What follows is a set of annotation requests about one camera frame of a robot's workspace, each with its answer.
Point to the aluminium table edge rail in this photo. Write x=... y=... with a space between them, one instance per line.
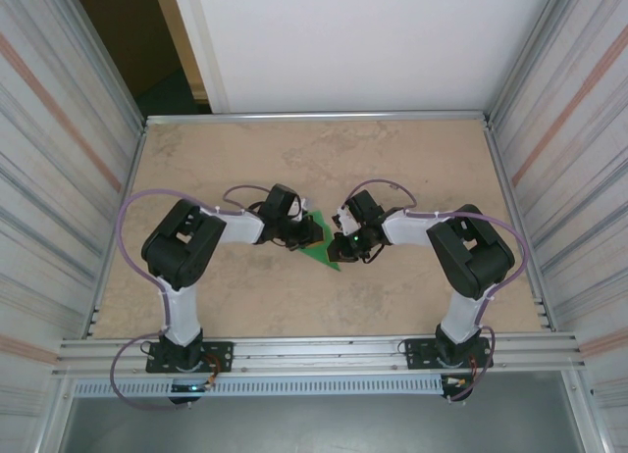
x=116 y=227
x=516 y=227
x=319 y=117

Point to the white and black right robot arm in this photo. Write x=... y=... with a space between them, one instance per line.
x=407 y=230

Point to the wide aluminium mounting rail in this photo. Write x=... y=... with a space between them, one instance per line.
x=319 y=347

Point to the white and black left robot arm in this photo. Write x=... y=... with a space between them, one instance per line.
x=240 y=230

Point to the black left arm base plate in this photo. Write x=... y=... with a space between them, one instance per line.
x=221 y=352

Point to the translucent corrugated enclosure panel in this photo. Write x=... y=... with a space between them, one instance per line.
x=39 y=178
x=589 y=178

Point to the white door frame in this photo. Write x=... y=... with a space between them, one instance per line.
x=211 y=80

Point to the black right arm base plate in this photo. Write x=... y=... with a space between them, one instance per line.
x=417 y=350

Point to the green paper sheet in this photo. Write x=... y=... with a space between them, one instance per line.
x=326 y=262

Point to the aluminium upright post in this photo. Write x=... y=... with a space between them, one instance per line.
x=526 y=56
x=112 y=70

